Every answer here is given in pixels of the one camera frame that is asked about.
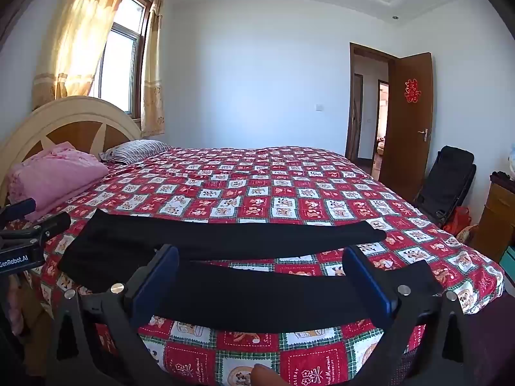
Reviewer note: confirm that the folded pink blanket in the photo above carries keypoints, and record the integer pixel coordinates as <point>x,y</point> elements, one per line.
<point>60,177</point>

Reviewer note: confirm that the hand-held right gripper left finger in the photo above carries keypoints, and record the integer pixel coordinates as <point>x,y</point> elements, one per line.
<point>155,285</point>

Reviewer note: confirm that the red bag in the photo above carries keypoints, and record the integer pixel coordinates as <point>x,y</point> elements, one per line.
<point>458,219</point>

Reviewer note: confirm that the wooden cabinet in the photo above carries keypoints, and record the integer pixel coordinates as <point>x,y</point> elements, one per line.
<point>497,213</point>

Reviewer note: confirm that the black folding chair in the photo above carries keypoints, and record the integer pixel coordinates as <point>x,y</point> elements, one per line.
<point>446,181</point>

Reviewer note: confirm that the brown wooden door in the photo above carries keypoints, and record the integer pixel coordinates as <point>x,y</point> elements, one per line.
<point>402,148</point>

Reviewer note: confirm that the black pants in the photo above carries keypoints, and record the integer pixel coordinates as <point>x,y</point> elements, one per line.
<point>241,289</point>

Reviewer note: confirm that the brown door frame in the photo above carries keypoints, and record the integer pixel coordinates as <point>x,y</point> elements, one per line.
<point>352,88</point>

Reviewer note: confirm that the red paper door decoration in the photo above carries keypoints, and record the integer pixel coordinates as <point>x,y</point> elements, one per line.
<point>412,91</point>

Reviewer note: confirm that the cream wooden headboard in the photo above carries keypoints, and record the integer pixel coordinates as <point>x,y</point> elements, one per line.
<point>72,112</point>

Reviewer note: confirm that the red checked printed bedsheet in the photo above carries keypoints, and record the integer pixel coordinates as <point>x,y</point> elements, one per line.
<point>281,193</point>

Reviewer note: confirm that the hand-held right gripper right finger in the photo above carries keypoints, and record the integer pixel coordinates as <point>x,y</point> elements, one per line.
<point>370,281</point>

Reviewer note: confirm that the person's right hand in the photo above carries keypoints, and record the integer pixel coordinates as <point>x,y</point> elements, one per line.
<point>265,376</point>

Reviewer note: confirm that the striped pillow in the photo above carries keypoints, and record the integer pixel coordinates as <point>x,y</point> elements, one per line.
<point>136,149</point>

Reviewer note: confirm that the narrow yellow curtain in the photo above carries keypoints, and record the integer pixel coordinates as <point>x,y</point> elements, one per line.
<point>153,68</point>

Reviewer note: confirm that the teal box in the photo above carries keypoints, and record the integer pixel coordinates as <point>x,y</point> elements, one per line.
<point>509,261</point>

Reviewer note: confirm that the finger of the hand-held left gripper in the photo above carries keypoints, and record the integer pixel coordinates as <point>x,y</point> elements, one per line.
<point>54,227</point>
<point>18,208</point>

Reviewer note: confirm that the window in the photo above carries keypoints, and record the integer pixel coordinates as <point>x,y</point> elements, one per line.
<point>120,68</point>

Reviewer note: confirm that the wide yellow curtain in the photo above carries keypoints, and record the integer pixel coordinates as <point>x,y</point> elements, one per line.
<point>76,40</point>

